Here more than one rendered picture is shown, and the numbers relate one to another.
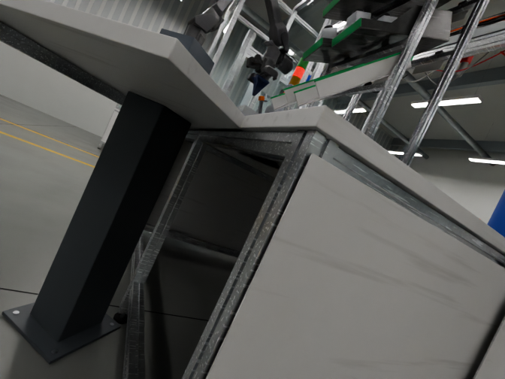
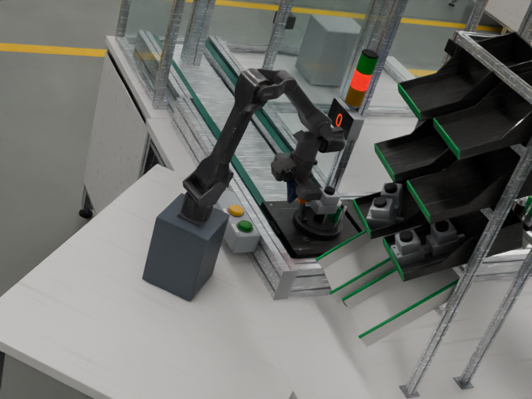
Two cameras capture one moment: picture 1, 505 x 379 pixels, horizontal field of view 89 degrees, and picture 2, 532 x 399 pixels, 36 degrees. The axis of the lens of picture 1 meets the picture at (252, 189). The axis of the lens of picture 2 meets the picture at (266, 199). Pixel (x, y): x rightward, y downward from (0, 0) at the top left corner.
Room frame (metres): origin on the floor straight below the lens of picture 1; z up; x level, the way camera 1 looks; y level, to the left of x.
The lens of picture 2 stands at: (-0.79, 0.44, 2.21)
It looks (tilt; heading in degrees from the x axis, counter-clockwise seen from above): 32 degrees down; 353
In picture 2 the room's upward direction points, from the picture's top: 18 degrees clockwise
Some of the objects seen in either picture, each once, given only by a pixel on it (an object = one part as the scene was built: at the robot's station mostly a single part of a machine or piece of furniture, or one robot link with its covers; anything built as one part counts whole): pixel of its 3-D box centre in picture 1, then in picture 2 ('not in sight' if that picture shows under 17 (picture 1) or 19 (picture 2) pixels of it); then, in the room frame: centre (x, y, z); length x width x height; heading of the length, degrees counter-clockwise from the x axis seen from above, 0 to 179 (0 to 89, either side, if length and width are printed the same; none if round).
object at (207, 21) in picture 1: (201, 23); (202, 184); (0.89, 0.40, 1.15); 0.09 x 0.07 x 0.06; 36
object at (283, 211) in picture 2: not in sight; (315, 227); (1.11, 0.06, 0.96); 0.24 x 0.24 x 0.02; 26
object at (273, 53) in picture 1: (272, 53); (309, 142); (1.06, 0.16, 1.24); 0.09 x 0.06 x 0.07; 126
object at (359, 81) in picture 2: (298, 74); (361, 79); (1.33, 0.04, 1.33); 0.05 x 0.05 x 0.05
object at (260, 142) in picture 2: not in sight; (276, 181); (1.39, 0.17, 0.91); 0.84 x 0.28 x 0.10; 26
